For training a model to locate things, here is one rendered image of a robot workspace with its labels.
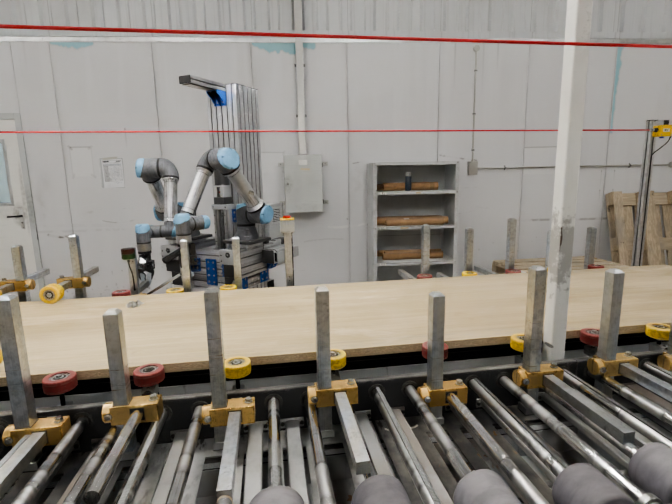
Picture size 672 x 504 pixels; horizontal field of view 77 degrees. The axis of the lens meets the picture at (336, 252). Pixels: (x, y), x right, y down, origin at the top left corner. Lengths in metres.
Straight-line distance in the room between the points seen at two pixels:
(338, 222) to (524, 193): 2.18
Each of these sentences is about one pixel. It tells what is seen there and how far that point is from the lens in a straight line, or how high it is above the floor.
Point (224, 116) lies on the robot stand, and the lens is 3.05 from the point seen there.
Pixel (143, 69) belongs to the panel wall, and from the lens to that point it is 5.14.
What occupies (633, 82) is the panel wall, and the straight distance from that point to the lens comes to 6.14.
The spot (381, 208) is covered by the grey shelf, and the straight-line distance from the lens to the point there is 4.85.
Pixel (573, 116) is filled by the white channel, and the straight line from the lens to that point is 1.48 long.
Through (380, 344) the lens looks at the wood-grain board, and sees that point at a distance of 1.38.
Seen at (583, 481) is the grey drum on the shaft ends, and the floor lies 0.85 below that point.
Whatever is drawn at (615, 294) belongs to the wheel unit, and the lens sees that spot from 1.49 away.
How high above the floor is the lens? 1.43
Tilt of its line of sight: 10 degrees down
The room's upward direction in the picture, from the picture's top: 1 degrees counter-clockwise
